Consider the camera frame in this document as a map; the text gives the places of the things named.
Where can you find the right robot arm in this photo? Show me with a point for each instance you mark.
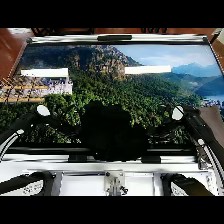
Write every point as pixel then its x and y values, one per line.
pixel 195 123

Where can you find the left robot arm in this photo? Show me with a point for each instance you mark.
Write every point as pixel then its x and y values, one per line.
pixel 23 122

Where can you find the black garment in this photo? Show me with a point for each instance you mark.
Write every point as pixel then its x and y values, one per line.
pixel 110 131

